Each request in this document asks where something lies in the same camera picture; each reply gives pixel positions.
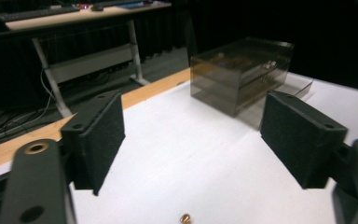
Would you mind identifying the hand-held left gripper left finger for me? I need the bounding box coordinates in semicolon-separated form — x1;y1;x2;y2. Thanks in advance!
60;90;126;197

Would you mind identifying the bundle of floor cables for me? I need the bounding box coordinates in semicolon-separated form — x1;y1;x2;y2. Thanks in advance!
0;68;76;147

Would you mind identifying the wooden desk with white legs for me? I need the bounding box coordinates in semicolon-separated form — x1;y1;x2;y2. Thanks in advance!
0;1;172;119

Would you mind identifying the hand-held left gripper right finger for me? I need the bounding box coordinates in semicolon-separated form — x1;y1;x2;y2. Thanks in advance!
259;90;349;189

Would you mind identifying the black keyboard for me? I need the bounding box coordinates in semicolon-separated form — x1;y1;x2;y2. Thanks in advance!
0;6;81;23

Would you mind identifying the smoked clear plastic drawer box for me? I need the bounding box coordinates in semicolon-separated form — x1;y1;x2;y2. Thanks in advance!
189;36;314;131

